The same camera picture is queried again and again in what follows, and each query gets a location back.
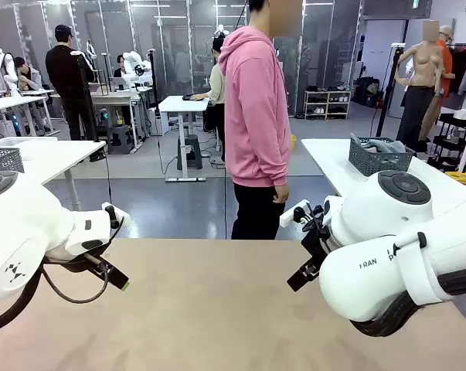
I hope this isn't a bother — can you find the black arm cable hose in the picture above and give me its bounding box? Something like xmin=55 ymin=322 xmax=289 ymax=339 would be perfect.
xmin=0 ymin=266 xmax=44 ymax=336
xmin=350 ymin=270 xmax=466 ymax=337

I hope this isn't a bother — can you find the long white workbench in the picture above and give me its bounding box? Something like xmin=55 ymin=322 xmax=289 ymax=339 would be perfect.
xmin=0 ymin=90 xmax=56 ymax=136

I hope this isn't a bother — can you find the person in black with cap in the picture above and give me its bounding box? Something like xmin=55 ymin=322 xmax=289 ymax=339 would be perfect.
xmin=45 ymin=25 xmax=98 ymax=142

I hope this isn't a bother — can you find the mannequin with orange shirt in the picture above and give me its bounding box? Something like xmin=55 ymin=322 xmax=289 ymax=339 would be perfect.
xmin=417 ymin=25 xmax=456 ymax=142

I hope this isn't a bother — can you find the person in beige top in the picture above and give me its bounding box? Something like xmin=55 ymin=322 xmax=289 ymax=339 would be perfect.
xmin=201 ymin=38 xmax=226 ymax=163

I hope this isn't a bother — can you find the white standing desk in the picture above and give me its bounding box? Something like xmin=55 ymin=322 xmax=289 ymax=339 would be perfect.
xmin=158 ymin=95 xmax=211 ymax=182

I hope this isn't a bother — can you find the black shelf rack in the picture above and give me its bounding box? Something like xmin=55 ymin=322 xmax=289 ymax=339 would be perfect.
xmin=427 ymin=111 xmax=466 ymax=173

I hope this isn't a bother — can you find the white side table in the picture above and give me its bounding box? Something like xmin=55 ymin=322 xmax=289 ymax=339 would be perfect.
xmin=301 ymin=138 xmax=466 ymax=217
xmin=0 ymin=137 xmax=107 ymax=212

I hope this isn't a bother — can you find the grey step stool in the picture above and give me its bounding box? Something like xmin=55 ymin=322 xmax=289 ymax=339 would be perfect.
xmin=107 ymin=124 xmax=134 ymax=155

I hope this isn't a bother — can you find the yellow crate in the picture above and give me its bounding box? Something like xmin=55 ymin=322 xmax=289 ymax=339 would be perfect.
xmin=444 ymin=172 xmax=466 ymax=191

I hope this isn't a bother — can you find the bare torso mannequin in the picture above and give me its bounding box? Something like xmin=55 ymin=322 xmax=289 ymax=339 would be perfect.
xmin=394 ymin=21 xmax=447 ymax=152

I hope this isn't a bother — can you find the black camera tripod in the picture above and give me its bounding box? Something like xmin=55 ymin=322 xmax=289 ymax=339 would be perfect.
xmin=70 ymin=49 xmax=102 ymax=143

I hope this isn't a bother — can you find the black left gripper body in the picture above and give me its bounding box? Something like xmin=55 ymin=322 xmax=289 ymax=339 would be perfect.
xmin=64 ymin=242 xmax=116 ymax=274

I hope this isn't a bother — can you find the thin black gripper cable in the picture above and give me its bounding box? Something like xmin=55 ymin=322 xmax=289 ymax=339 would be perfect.
xmin=42 ymin=264 xmax=111 ymax=305

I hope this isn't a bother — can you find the seated person in grey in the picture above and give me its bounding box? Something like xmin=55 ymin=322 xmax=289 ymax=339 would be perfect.
xmin=14 ymin=56 xmax=44 ymax=92

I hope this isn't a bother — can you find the black pole stand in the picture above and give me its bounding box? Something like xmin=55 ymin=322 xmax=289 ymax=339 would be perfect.
xmin=148 ymin=49 xmax=160 ymax=109

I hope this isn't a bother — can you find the person's right hand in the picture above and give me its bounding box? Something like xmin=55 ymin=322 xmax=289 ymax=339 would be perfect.
xmin=273 ymin=184 xmax=291 ymax=204

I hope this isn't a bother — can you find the white cable strap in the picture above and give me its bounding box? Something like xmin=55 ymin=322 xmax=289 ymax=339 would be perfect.
xmin=393 ymin=231 xmax=456 ymax=306

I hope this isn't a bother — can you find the black bags pile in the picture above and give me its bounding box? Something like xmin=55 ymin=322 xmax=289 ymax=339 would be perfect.
xmin=352 ymin=76 xmax=384 ymax=108

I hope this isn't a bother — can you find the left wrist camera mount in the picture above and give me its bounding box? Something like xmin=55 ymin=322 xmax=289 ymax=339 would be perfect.
xmin=100 ymin=201 xmax=131 ymax=230

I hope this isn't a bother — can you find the black stand with white head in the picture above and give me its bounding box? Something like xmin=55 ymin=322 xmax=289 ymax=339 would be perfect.
xmin=375 ymin=43 xmax=406 ymax=138

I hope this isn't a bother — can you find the white shallow tray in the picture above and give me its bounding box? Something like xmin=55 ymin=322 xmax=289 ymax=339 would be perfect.
xmin=0 ymin=137 xmax=59 ymax=150

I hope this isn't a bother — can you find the grey perforated basket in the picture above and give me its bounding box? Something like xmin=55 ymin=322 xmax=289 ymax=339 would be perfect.
xmin=0 ymin=147 xmax=25 ymax=174
xmin=348 ymin=133 xmax=415 ymax=178

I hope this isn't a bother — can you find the seated person behind laptop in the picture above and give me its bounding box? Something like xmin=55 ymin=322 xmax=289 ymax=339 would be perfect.
xmin=113 ymin=53 xmax=135 ymax=80

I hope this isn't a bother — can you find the black step stool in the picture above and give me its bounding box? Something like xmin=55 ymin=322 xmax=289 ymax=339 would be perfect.
xmin=177 ymin=134 xmax=203 ymax=171

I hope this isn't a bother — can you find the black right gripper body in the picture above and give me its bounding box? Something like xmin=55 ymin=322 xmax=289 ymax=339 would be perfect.
xmin=300 ymin=226 xmax=334 ymax=271

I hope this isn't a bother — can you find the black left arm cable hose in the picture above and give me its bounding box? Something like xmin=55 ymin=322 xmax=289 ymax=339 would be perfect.
xmin=0 ymin=266 xmax=44 ymax=336

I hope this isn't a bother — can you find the white lab desk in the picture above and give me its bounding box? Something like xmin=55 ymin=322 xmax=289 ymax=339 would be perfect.
xmin=89 ymin=87 xmax=152 ymax=150

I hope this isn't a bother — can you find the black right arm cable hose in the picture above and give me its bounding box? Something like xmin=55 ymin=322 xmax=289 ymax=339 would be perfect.
xmin=350 ymin=270 xmax=466 ymax=337

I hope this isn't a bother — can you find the clothes rack with garments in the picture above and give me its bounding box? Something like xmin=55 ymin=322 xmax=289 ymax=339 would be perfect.
xmin=447 ymin=42 xmax=466 ymax=97

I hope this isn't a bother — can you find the person in pink hoodie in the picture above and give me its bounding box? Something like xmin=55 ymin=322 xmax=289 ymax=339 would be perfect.
xmin=218 ymin=0 xmax=304 ymax=240

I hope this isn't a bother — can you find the white shoe rack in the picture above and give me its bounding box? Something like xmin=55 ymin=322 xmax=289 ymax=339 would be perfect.
xmin=304 ymin=88 xmax=352 ymax=120

